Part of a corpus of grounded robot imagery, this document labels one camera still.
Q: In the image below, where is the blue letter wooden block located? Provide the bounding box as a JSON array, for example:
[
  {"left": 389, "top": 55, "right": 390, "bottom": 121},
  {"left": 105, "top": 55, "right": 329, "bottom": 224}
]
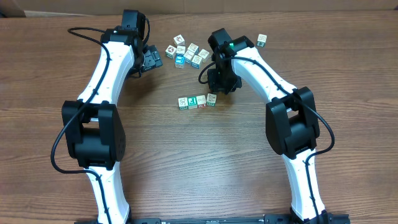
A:
[{"left": 175, "top": 55, "right": 185, "bottom": 68}]

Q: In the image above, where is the turtle picture wooden block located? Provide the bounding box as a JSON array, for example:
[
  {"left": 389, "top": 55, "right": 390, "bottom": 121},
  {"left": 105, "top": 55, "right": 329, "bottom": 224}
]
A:
[{"left": 198, "top": 49, "right": 210, "bottom": 63}]

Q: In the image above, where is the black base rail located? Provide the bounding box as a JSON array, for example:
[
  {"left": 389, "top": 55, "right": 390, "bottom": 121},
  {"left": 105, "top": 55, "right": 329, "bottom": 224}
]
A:
[{"left": 74, "top": 213, "right": 351, "bottom": 224}]

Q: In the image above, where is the teal trim white block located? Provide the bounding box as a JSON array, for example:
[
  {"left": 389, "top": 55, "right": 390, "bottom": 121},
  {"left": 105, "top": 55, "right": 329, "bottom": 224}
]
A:
[{"left": 256, "top": 34, "right": 267, "bottom": 47}]

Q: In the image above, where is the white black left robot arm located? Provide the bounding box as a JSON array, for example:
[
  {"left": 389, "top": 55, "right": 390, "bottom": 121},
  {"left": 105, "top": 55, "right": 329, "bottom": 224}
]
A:
[{"left": 55, "top": 9, "right": 162, "bottom": 223}]

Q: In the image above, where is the green B wooden block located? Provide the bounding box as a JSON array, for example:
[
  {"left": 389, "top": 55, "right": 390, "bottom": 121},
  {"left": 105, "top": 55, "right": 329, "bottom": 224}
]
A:
[{"left": 206, "top": 93, "right": 217, "bottom": 106}]

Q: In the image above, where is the sailboat picture wooden block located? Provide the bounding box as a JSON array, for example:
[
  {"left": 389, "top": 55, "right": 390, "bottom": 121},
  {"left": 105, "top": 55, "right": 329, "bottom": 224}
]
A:
[{"left": 178, "top": 97, "right": 188, "bottom": 110}]

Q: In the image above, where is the green letter wooden block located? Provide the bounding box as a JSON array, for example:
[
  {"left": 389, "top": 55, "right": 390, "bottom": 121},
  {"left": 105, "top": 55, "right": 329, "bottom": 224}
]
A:
[{"left": 187, "top": 96, "right": 198, "bottom": 109}]

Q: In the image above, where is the top row picture block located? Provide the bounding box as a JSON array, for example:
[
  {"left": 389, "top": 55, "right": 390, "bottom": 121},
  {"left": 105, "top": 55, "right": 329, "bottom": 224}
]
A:
[{"left": 187, "top": 43, "right": 199, "bottom": 54}]

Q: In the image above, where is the red letter wooden block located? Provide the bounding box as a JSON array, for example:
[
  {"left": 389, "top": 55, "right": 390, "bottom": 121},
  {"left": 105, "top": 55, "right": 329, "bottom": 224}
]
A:
[{"left": 196, "top": 95, "right": 206, "bottom": 108}]

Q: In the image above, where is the cardboard sheet at back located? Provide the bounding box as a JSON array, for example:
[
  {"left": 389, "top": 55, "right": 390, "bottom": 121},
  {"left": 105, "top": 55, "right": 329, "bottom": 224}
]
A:
[{"left": 1, "top": 0, "right": 397, "bottom": 17}]

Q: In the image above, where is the pretzel picture wooden block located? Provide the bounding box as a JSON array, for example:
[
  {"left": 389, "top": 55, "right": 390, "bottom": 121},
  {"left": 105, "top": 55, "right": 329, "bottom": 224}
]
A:
[{"left": 191, "top": 55, "right": 203, "bottom": 69}]

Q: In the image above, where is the red picture far-left block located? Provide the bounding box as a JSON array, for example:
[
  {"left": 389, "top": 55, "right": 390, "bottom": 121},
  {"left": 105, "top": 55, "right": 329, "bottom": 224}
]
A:
[{"left": 174, "top": 34, "right": 185, "bottom": 46}]

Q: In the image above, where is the brown circle picture block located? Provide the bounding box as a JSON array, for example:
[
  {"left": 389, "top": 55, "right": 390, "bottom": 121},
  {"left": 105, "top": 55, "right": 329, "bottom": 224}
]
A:
[{"left": 165, "top": 45, "right": 177, "bottom": 59}]

